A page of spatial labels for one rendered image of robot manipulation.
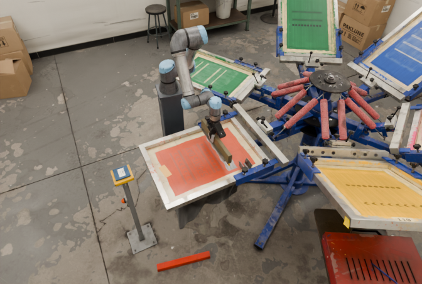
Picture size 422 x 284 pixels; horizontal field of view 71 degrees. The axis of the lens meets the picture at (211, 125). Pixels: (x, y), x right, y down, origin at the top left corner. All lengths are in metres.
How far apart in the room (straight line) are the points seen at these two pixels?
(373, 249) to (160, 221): 1.85
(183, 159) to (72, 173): 1.69
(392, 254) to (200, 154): 1.27
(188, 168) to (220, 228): 0.99
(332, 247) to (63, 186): 2.64
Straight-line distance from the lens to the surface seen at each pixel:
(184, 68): 1.85
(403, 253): 1.91
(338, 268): 1.72
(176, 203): 1.90
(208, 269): 2.77
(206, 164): 2.11
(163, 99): 2.30
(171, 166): 2.11
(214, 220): 2.96
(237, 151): 2.20
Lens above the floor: 2.60
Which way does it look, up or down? 44 degrees down
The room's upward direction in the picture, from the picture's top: 1 degrees clockwise
